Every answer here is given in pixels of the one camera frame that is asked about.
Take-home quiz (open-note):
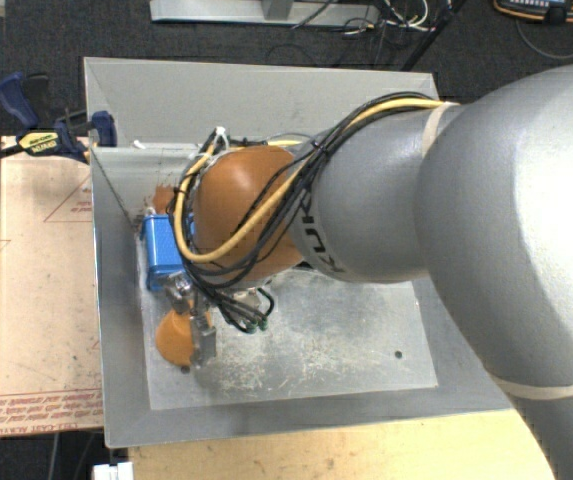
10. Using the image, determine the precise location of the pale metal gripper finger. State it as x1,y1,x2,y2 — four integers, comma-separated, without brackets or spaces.
188,313,218,368
164,272,196,315

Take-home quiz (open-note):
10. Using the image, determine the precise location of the orange round fruit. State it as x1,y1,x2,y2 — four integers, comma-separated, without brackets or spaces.
154,307,213,368

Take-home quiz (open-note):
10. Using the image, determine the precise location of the blue box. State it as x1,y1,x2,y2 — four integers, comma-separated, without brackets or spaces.
138,207,198,293

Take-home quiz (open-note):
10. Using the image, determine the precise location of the orange-brown round thing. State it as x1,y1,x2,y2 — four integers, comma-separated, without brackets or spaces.
152,184,178,215

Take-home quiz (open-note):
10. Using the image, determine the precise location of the grey metal bin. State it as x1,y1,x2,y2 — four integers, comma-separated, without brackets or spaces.
83,56,517,450

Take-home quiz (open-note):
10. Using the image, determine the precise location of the brown cardboard board, red print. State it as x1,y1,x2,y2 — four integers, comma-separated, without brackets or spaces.
0,135,105,439

